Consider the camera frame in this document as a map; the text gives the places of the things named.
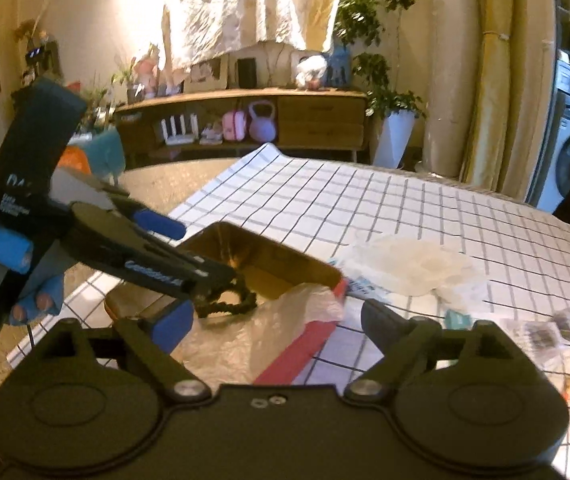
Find black beaded bracelet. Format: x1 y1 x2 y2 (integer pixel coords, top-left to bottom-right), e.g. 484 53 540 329
193 278 258 319

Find white lace cloth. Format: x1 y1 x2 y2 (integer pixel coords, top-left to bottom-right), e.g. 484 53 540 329
335 235 488 312

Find translucent plastic bag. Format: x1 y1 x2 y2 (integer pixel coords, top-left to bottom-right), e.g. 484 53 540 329
171 284 343 390

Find cotton swab packet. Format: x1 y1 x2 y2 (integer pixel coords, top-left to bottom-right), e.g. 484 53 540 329
499 307 570 367

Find blue gloved left hand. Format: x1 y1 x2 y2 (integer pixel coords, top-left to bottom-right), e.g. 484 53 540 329
0 226 64 329

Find teal tissue pack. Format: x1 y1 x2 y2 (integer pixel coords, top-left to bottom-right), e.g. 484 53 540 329
328 258 389 304

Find white router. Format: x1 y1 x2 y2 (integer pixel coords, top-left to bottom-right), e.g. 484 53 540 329
160 114 199 146

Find red gold metal tin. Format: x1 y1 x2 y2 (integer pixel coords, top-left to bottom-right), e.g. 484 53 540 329
104 222 347 385

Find pink small case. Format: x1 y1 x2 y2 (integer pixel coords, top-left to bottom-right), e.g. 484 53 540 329
221 110 247 142

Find purple kettlebell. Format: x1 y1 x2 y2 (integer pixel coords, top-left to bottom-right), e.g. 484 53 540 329
248 100 276 143

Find checkered white tablecloth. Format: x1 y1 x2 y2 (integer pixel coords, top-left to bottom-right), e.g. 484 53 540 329
6 142 570 480

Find wooden sideboard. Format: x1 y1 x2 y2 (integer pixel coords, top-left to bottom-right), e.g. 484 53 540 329
114 88 370 167

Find draped cream sheet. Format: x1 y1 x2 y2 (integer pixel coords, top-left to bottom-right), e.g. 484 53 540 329
163 0 339 68

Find white washing machine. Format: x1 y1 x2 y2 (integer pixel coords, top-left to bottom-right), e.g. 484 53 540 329
532 60 570 212

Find yellow curtain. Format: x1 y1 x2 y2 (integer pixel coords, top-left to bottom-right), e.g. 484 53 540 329
460 0 556 202

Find potted green plant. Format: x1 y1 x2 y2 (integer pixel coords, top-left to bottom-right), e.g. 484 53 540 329
334 0 425 169

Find rolled cream mat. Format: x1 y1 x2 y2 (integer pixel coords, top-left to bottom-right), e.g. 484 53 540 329
423 0 480 179

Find photo frame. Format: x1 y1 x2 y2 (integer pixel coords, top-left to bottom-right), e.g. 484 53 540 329
184 54 229 93

